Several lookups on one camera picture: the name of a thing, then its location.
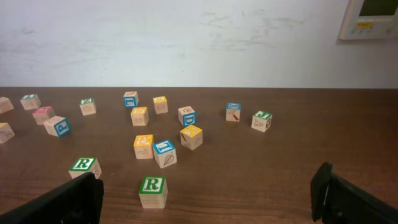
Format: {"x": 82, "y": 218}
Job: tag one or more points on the yellow block near centre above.
{"x": 143, "y": 146}

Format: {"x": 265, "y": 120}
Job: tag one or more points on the blue block far centre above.
{"x": 130, "y": 99}

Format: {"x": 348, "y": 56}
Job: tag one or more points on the plain wooden yellow block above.
{"x": 5, "y": 105}

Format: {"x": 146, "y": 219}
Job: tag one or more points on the green L block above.
{"x": 30, "y": 102}

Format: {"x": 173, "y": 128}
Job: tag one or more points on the beige wall thermostat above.
{"x": 369, "y": 19}

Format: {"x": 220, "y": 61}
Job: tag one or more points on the green r block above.
{"x": 153, "y": 192}
{"x": 85, "y": 164}

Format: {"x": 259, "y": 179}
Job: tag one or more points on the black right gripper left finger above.
{"x": 78, "y": 201}

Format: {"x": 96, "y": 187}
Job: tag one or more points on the yellow block camera picture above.
{"x": 139, "y": 116}

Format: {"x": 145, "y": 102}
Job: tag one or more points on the blue I leaf block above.
{"x": 165, "y": 153}

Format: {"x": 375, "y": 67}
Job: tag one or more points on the blue D block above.
{"x": 187, "y": 116}

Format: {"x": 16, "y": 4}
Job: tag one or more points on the red Q block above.
{"x": 42, "y": 114}

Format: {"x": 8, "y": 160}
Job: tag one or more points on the blue X block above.
{"x": 233, "y": 111}

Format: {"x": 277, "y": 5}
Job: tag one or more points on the green J block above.
{"x": 261, "y": 121}

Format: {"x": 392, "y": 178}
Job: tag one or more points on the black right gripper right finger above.
{"x": 335, "y": 200}

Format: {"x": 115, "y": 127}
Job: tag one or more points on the yellow block far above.
{"x": 160, "y": 104}

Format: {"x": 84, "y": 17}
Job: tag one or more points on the yellow block left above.
{"x": 6, "y": 132}

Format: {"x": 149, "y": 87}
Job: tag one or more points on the blue P side block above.
{"x": 57, "y": 126}

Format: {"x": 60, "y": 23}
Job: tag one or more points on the yellow block tilted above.
{"x": 191, "y": 137}

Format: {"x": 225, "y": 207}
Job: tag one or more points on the green Z block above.
{"x": 88, "y": 106}

